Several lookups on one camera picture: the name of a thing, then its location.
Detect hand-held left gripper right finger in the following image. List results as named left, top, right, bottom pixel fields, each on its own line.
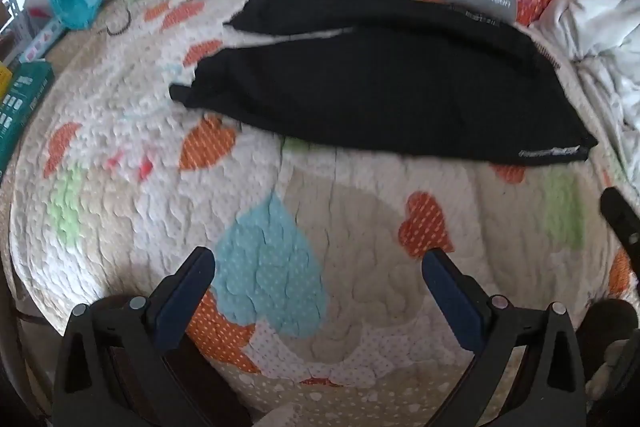
left=421, top=248, right=588, bottom=427

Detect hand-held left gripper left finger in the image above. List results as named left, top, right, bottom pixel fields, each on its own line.
left=52, top=247, right=251, bottom=427

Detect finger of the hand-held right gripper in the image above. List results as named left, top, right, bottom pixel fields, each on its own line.
left=599, top=187, right=640, bottom=254

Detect black pants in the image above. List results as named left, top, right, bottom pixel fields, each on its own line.
left=169, top=0, right=599, bottom=168

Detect heart-patterned quilt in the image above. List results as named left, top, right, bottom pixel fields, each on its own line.
left=0, top=0, right=640, bottom=427

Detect white crumpled sheet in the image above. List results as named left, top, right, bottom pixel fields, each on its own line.
left=530, top=0, right=640, bottom=132

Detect green cardboard box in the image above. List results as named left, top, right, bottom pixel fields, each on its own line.
left=0, top=61, right=56, bottom=180

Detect long patterned box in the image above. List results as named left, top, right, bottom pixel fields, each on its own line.
left=20, top=19, right=66, bottom=60

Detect dark hair tie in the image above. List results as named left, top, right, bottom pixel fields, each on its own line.
left=105, top=9, right=132, bottom=36

